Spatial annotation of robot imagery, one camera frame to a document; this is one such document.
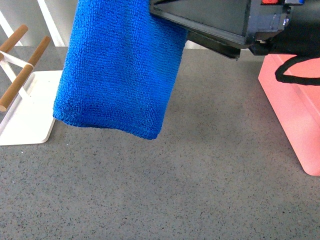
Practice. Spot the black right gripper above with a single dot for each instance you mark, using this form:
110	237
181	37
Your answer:
288	27

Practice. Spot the blue microfiber cloth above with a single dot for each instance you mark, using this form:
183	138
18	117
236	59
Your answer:
120	68

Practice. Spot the pink plastic tray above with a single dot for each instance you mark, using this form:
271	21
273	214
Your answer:
297	108

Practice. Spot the white pleated curtain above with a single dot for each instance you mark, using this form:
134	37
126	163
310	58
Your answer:
53	18

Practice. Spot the right wooden rod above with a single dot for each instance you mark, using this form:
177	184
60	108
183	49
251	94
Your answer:
23	75

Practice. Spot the wooden rod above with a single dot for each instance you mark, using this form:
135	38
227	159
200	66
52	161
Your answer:
9	44
23	75

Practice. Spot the white metal rack stand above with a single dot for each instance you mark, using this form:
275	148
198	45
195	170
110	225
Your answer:
29	118

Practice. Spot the left wooden rod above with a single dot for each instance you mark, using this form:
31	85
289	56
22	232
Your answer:
9	44

